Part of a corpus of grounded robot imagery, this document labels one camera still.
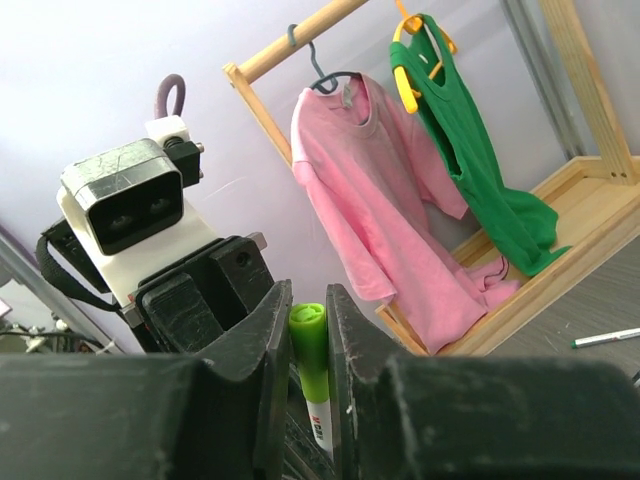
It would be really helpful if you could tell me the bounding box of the lime green pen cap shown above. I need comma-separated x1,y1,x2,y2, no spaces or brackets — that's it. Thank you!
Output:
289,303,329,404

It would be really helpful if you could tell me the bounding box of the white marker with green end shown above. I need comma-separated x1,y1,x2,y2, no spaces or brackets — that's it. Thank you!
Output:
571,328,640,349

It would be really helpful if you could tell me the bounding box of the yellow clothes hanger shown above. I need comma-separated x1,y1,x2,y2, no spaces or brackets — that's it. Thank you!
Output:
392,0,459,115

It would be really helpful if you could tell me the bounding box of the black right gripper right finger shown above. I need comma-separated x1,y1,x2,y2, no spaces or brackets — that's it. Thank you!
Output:
325,284,639,479

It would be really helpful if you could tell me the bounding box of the wooden rack frame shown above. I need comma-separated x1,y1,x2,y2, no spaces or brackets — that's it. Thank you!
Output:
222,0,636,186

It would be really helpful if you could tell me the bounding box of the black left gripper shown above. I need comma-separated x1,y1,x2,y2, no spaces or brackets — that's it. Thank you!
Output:
36,219,274,353

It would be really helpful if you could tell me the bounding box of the blue-grey clothes hanger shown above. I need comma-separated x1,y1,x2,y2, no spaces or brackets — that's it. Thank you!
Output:
285,23,361,95

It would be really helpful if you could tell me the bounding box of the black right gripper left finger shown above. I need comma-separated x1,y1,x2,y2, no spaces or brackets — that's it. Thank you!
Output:
1,281,292,479

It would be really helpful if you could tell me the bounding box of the pink cloth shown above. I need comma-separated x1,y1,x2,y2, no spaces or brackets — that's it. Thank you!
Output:
291,76,519,352

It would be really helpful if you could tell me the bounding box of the white pen with lime end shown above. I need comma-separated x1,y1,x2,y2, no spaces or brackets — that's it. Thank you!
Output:
306,400,333,459

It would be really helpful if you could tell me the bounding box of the green cloth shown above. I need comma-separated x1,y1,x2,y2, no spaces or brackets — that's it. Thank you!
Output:
390,14,566,276

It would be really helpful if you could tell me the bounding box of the wooden rack base tray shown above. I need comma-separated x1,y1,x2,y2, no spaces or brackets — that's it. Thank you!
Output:
438,157,639,355

